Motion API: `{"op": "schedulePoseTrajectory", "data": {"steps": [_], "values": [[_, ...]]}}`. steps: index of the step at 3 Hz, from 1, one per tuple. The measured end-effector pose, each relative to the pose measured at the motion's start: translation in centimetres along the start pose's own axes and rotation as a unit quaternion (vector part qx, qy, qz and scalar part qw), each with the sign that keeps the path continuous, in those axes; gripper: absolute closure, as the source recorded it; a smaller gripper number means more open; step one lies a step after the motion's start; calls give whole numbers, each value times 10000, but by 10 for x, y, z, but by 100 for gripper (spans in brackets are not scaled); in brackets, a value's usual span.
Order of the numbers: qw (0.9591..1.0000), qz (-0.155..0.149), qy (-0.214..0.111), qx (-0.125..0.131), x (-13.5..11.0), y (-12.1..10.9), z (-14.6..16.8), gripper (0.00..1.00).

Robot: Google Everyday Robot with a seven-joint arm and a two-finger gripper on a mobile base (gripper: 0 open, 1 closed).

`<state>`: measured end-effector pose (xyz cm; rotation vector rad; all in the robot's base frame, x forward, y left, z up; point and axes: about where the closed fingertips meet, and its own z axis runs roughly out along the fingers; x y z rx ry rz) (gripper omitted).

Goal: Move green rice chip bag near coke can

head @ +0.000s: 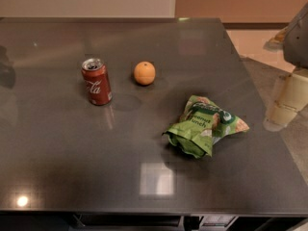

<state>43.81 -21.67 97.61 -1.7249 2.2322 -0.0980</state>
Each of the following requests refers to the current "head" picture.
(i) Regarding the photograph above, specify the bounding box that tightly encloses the green rice chip bag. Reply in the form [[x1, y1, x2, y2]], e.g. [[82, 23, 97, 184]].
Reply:
[[164, 95, 249, 159]]

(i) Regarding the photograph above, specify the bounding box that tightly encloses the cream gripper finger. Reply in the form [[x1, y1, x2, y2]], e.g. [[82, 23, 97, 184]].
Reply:
[[277, 68, 308, 113], [263, 102, 297, 132]]

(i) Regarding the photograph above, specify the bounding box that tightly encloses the orange fruit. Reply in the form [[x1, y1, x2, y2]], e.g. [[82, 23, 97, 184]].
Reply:
[[134, 62, 156, 86]]

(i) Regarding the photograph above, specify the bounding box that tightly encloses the red coke can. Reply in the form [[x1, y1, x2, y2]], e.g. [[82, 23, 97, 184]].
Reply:
[[81, 58, 113, 105]]

